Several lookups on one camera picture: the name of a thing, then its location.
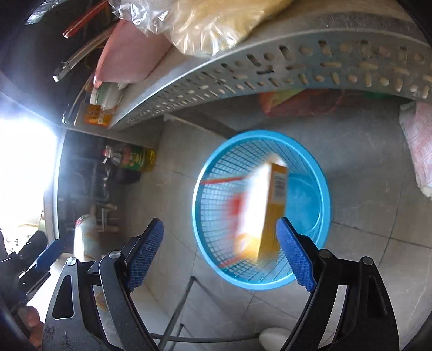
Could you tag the metal water pipe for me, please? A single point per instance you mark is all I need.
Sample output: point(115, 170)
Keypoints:
point(104, 219)

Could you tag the red white patterned cloth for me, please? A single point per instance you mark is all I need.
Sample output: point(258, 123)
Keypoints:
point(422, 145)

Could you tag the perforated metal shelf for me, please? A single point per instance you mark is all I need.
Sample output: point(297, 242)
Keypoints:
point(303, 32)

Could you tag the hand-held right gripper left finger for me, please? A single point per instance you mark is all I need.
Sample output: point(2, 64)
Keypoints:
point(145, 256)

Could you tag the person's left hand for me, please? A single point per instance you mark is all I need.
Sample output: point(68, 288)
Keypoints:
point(32, 320)

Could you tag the blue plastic basket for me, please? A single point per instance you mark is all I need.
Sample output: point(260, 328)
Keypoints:
point(303, 195)

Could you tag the orange white carton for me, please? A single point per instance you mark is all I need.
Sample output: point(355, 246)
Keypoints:
point(273, 216)

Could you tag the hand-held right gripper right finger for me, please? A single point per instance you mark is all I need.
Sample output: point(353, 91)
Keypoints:
point(297, 256)

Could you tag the white sack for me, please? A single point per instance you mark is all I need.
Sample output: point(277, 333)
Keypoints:
point(86, 236)

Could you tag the plastic bag of yellow grain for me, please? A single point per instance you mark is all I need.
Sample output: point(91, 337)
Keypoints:
point(209, 23)

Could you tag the white round object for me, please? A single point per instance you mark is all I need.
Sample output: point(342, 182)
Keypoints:
point(273, 339)

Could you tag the window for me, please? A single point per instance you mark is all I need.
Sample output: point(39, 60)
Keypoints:
point(23, 168)

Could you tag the red chopsticks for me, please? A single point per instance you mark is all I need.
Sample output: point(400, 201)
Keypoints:
point(81, 22)

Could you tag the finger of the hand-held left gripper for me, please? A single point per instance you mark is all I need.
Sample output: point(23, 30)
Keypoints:
point(50, 254)
point(33, 241)

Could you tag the orange packet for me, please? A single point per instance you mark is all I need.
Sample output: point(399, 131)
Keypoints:
point(96, 116)

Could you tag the green rimmed white bowl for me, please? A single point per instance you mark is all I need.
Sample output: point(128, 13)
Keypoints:
point(106, 96)

